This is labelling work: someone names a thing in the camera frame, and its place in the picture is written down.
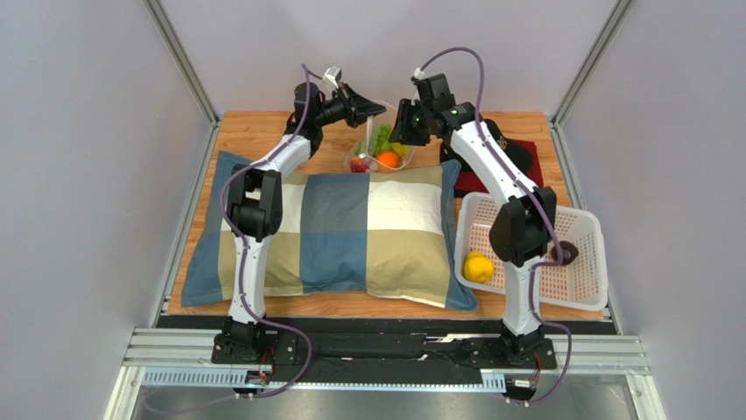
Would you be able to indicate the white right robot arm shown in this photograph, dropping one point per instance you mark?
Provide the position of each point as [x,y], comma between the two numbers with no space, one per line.
[523,227]

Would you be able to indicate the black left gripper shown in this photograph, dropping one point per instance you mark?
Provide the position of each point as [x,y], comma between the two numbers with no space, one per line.
[358,108]

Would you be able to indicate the yellow fake lemon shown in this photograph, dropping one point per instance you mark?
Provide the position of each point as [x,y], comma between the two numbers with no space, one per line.
[477,268]

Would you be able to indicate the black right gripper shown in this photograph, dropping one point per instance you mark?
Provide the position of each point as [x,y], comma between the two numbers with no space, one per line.
[411,123]

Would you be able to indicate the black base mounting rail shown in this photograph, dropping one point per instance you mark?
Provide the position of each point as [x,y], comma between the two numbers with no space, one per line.
[287,348]

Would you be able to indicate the green fake lettuce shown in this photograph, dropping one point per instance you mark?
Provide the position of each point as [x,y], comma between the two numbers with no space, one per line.
[380,139]

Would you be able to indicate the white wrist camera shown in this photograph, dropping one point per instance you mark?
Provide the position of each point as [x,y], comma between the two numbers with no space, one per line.
[331,79]
[418,80]

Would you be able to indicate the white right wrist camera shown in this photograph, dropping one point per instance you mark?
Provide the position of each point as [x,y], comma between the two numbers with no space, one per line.
[418,80]

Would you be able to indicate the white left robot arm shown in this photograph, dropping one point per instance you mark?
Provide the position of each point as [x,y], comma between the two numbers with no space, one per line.
[252,203]

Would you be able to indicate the red fake strawberry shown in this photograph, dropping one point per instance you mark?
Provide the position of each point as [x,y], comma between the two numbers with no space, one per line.
[358,165]

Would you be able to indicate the orange fake orange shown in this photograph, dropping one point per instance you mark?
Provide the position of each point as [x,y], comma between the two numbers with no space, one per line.
[388,161]

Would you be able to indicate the black baseball cap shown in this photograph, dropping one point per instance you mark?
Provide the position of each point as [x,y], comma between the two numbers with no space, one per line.
[518,154]

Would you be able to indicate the clear dotted zip bag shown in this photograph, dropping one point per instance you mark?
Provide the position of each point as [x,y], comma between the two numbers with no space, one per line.
[360,149]

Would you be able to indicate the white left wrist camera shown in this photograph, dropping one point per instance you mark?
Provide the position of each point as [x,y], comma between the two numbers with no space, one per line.
[331,79]

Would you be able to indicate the dark brown fake food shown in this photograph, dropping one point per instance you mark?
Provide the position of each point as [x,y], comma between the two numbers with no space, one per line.
[565,254]

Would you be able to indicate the blue beige checked pillow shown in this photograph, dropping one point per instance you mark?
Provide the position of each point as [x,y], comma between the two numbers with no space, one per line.
[391,235]

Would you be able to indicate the red folded cloth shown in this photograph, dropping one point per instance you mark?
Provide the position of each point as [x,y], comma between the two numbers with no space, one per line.
[492,169]

